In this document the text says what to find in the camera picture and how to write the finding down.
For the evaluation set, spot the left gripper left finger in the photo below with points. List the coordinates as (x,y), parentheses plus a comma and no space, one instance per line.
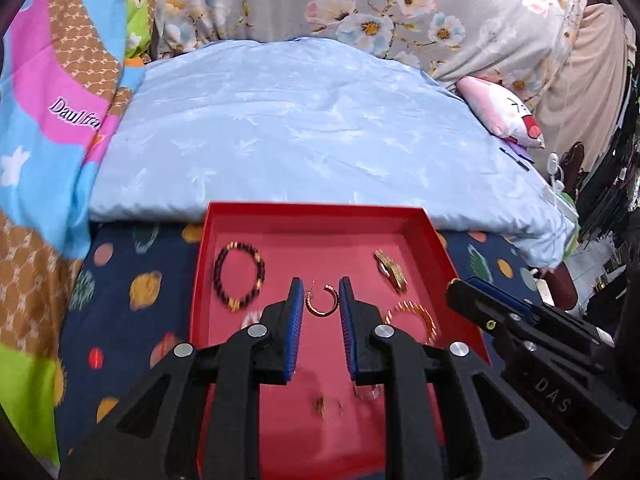
(195,415)

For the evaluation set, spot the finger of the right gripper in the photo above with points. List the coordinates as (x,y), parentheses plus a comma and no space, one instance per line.
(492,310)

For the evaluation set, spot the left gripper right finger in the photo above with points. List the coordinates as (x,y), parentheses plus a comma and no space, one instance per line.
(448,414)

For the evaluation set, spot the gold link bangle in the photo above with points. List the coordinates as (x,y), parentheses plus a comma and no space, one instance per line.
(410,309)

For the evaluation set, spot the small gold hoop earring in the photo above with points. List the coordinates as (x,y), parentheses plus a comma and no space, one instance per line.
(323,305)

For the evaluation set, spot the red jewelry tray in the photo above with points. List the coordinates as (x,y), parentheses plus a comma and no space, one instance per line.
(316,426)

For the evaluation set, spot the pink white plush toy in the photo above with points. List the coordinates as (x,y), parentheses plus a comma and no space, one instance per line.
(501,112)

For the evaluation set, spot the beige curtain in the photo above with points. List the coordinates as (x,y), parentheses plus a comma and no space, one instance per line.
(583,103)

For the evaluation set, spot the light blue pillow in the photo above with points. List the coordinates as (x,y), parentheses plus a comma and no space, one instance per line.
(315,121)

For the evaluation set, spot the grey floral bedding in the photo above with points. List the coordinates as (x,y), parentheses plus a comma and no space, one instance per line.
(520,44)

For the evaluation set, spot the colourful monkey cartoon blanket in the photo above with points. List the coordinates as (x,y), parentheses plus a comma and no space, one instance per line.
(68,73)

